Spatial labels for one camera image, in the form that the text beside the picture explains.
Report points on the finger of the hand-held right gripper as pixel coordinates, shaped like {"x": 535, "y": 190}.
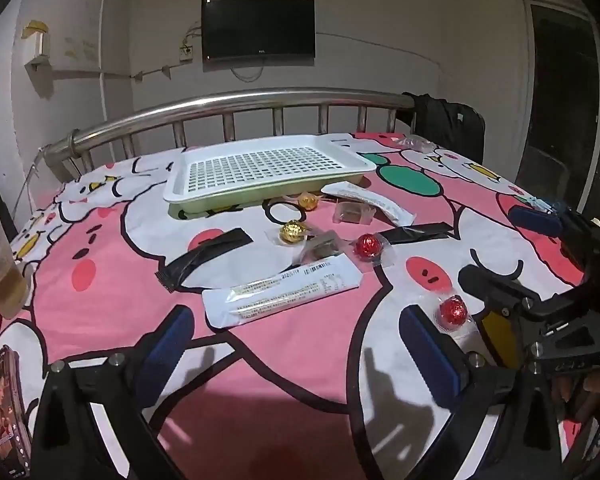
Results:
{"x": 495, "y": 287}
{"x": 535, "y": 220}

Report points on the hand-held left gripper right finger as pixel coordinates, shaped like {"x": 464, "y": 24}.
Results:
{"x": 427, "y": 352}

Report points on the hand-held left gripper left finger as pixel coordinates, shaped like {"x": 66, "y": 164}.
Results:
{"x": 166, "y": 355}

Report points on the red foil candy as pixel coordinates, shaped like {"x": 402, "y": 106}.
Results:
{"x": 452, "y": 308}
{"x": 369, "y": 247}

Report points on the black snack packet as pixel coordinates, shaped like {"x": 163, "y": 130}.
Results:
{"x": 205, "y": 257}
{"x": 417, "y": 234}

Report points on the long white snack packet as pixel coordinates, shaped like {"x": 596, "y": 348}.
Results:
{"x": 280, "y": 292}

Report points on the clear-wrapped brown snack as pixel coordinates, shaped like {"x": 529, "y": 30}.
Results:
{"x": 322, "y": 247}
{"x": 352, "y": 212}

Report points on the gold foil candy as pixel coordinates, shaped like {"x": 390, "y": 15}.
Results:
{"x": 307, "y": 201}
{"x": 292, "y": 231}

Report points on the white perforated plastic tray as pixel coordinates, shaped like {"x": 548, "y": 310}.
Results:
{"x": 270, "y": 170}

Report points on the person's right hand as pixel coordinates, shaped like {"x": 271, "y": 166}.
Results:
{"x": 587, "y": 392}

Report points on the dark doorway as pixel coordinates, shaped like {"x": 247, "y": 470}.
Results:
{"x": 560, "y": 105}

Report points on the black bag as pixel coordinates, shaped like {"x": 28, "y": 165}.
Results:
{"x": 445, "y": 125}

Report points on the clear plastic wrapper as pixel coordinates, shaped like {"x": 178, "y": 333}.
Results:
{"x": 415, "y": 142}

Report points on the smartphone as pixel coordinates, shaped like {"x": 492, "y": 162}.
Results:
{"x": 2, "y": 410}

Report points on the clear plastic cup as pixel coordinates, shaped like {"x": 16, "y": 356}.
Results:
{"x": 2, "y": 275}

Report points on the metal bed headboard rail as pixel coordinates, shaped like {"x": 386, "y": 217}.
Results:
{"x": 230, "y": 102}

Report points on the wall power socket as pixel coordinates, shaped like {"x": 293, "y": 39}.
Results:
{"x": 186, "y": 52}

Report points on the wall-mounted black television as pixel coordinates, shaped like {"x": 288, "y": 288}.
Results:
{"x": 258, "y": 27}

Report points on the white wall box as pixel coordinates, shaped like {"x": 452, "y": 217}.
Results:
{"x": 37, "y": 42}

